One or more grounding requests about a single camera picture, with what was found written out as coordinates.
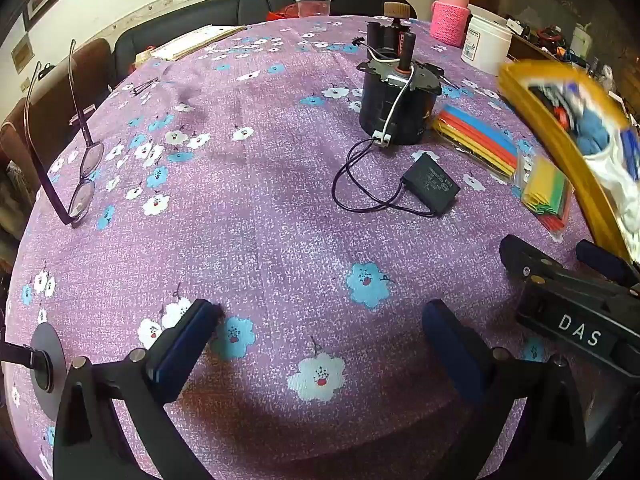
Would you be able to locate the white plastic jar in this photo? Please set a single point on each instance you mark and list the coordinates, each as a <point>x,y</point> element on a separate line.
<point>487,45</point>

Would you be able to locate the pink knit-sleeved bottle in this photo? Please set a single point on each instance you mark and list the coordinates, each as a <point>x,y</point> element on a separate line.
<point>450,20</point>

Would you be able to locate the clear plastic cup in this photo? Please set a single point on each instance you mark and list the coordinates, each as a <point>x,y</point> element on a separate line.
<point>314,7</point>

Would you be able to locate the red gold tin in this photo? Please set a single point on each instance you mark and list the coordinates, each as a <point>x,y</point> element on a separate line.
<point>141,55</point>

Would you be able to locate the brown chair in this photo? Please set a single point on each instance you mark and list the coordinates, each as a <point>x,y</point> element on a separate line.
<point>95,65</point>
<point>12,140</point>

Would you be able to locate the black leather sofa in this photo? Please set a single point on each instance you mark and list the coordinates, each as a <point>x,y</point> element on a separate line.
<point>255,4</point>

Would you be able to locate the black electric motor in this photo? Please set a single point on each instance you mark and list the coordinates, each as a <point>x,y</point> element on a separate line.
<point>385,105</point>

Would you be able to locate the dark-framed eyeglasses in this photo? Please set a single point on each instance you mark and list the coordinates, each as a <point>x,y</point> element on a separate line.
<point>81,199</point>

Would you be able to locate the grey round disc stand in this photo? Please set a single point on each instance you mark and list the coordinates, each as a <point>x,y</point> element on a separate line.
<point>47,340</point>

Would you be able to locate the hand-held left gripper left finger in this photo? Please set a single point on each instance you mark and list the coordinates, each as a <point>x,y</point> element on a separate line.
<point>185,345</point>

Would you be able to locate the black bottle with wooden cap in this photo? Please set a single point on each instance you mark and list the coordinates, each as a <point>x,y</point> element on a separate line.
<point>385,37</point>

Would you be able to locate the red plastic bag on sofa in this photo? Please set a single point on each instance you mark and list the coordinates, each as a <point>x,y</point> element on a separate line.
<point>285,11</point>

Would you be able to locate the black hair clips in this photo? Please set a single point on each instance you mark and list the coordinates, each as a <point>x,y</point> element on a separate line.
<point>142,86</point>

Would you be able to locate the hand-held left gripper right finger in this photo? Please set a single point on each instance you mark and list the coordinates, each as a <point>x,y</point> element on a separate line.
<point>450,345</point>

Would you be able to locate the white jug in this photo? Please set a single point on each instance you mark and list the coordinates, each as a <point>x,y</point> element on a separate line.
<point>581,40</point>

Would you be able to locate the cream paper booklet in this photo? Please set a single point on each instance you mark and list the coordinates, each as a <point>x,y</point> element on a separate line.
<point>195,42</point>

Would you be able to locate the red blue yellow tube pack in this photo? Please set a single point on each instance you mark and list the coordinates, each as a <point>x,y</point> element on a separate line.
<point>475,137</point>

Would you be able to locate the yellow cardboard box tray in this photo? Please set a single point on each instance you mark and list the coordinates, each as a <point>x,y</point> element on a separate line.
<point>575,180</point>

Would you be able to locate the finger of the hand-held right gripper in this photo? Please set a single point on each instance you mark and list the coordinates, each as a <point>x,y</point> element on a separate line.
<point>522,257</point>
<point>600,260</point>

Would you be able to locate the yellow green tube pack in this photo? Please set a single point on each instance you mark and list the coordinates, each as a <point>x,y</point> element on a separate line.
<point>542,185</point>

